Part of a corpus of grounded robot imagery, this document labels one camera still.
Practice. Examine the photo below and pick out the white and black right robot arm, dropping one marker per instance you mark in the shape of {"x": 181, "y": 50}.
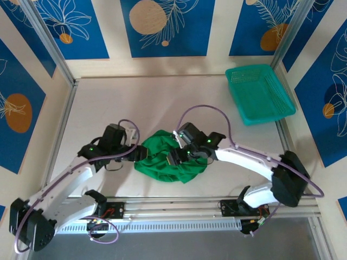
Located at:
{"x": 244, "y": 157}

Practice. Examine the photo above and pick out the aluminium side rail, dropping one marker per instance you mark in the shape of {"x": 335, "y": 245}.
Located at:
{"x": 63, "y": 122}
{"x": 284, "y": 135}

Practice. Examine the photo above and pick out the blue floral wall panel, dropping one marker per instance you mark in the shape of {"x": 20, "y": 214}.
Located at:
{"x": 184, "y": 40}
{"x": 244, "y": 32}
{"x": 32, "y": 40}
{"x": 89, "y": 46}
{"x": 320, "y": 135}
{"x": 300, "y": 40}
{"x": 16, "y": 149}

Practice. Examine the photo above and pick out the teal plastic mesh basket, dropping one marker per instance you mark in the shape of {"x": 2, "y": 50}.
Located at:
{"x": 260, "y": 92}

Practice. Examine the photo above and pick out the aluminium corner post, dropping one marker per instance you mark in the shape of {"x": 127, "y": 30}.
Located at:
{"x": 48, "y": 40}
{"x": 291, "y": 32}

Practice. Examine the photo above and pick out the green t-shirt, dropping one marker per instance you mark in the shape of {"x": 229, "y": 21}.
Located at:
{"x": 162, "y": 173}

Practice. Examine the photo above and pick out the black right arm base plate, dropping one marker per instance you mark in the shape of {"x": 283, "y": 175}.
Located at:
{"x": 229, "y": 208}

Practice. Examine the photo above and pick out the long aluminium frame rail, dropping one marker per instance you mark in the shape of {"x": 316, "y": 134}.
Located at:
{"x": 173, "y": 207}

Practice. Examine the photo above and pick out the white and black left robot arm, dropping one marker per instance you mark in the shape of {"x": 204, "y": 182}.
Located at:
{"x": 67, "y": 178}

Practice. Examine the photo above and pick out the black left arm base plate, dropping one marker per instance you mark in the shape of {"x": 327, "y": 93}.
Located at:
{"x": 115, "y": 210}

